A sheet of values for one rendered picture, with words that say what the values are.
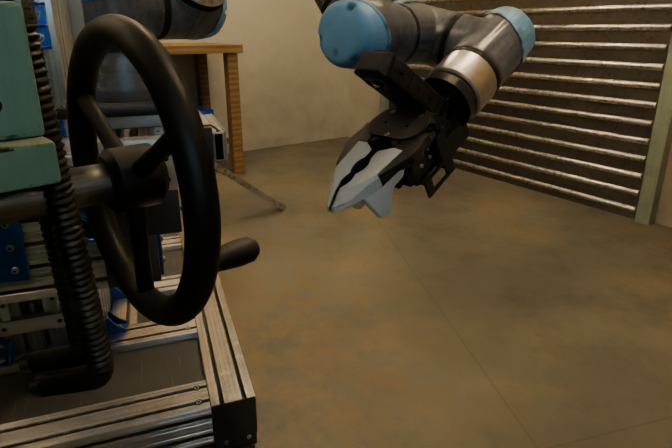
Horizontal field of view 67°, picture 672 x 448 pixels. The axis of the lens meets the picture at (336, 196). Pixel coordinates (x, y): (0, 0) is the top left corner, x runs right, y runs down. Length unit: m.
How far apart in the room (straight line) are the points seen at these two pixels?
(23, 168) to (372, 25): 0.36
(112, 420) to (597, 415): 1.16
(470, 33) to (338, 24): 0.17
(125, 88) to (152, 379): 0.64
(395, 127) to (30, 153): 0.34
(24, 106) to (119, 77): 0.59
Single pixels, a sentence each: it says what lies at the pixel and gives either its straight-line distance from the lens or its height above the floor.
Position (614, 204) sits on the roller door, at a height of 0.05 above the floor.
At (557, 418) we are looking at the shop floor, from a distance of 1.52.
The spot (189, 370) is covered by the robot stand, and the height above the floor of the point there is 0.21.
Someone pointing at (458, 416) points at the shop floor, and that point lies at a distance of 1.45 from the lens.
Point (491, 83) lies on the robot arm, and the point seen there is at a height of 0.88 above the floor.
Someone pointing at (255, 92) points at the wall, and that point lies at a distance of 4.16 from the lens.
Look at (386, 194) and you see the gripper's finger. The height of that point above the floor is 0.78.
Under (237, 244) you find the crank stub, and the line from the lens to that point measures 0.46.
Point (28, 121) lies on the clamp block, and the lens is 0.41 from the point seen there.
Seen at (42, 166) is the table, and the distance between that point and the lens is 0.40.
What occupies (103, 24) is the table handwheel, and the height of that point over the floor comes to 0.95.
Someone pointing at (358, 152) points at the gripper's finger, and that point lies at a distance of 0.54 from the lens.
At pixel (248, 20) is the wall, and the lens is 4.12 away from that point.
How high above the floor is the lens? 0.94
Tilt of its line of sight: 18 degrees down
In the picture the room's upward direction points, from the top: straight up
